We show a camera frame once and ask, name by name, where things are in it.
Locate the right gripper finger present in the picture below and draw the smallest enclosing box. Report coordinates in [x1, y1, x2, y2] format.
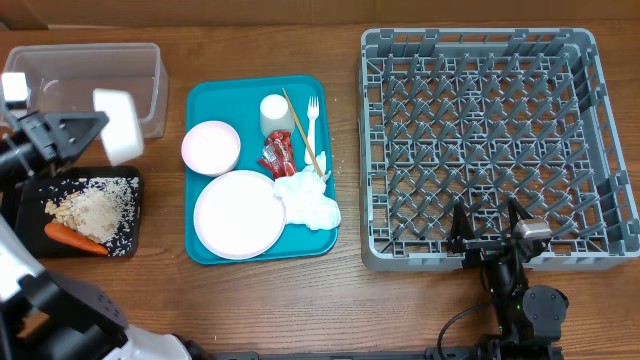
[449, 201, 475, 241]
[508, 197, 533, 230]

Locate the white bowl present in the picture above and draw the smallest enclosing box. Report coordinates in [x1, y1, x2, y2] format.
[93, 88, 144, 166]

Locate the food scraps pile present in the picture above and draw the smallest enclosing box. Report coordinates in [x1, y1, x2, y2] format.
[39, 176, 142, 257]

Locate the orange carrot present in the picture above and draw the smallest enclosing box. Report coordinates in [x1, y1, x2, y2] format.
[44, 223, 109, 256]

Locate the pink bowl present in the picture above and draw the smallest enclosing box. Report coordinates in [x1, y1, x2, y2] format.
[181, 121, 241, 177]

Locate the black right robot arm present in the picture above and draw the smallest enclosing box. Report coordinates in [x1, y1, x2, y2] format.
[436, 198, 569, 360]

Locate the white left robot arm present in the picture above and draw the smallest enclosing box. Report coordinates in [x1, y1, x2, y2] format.
[1, 112, 191, 359]

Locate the black waste tray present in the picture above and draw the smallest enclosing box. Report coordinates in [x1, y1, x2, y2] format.
[1, 166, 144, 259]

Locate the grey dishwasher rack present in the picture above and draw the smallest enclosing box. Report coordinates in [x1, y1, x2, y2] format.
[359, 28, 639, 271]

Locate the clear plastic bin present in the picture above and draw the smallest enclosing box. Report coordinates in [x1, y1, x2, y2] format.
[4, 43, 168, 138]

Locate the crumpled white tissue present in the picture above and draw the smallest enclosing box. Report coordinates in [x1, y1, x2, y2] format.
[273, 151, 341, 230]

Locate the pink plate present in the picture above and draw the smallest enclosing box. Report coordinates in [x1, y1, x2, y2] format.
[193, 170, 286, 260]

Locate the teal serving tray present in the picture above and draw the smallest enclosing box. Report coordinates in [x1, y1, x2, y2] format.
[184, 75, 338, 265]

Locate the white plastic fork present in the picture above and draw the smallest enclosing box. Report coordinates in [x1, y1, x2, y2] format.
[304, 96, 319, 165]

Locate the red snack wrapper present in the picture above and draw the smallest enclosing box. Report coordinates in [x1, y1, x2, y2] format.
[257, 131, 297, 179]

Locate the white upside-down cup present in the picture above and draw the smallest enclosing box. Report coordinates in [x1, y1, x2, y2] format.
[260, 94, 296, 136]

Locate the wooden chopstick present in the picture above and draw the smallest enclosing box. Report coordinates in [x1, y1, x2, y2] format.
[282, 87, 324, 178]

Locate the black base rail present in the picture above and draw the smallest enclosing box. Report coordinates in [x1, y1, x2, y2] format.
[209, 347, 564, 360]

